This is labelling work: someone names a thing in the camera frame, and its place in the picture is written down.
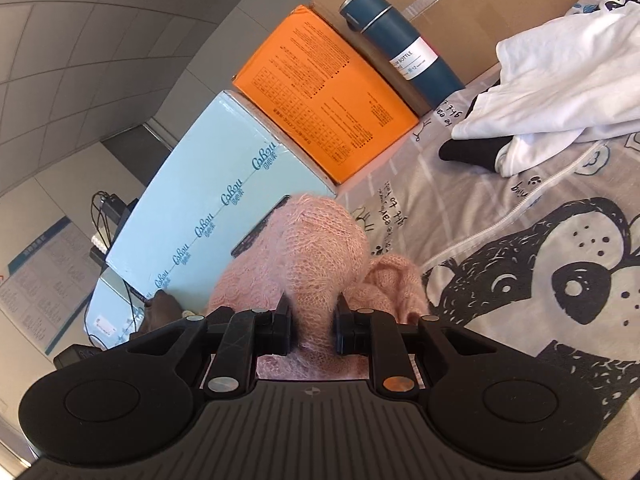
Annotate cartoon print bed sheet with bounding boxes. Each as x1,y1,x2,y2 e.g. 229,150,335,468
344,0,639,479

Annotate orange box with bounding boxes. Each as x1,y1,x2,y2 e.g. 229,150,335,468
233,6,419,184

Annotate black cable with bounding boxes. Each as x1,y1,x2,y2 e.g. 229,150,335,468
89,188,151,311

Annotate white t-shirt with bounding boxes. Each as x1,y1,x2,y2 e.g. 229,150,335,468
450,2,639,178

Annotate brown leather garment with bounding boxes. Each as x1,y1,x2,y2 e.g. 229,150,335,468
136,289,182,337

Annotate wall notice board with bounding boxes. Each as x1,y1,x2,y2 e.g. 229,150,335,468
1,217,100,356

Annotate black sock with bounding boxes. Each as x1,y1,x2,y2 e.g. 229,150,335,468
438,136,512,172

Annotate black power adapter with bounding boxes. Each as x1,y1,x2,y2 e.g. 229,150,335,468
100,194,127,223

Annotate light blue box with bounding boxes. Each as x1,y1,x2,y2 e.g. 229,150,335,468
84,270,144,350
106,90,335,311

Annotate brown cardboard box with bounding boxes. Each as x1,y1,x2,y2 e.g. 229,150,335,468
310,0,577,115

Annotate dark teal thermos bottle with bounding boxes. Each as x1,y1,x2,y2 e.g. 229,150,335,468
340,0,464,107

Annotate pink knitted sweater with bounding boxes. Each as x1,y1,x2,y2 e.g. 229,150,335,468
207,195,428,380

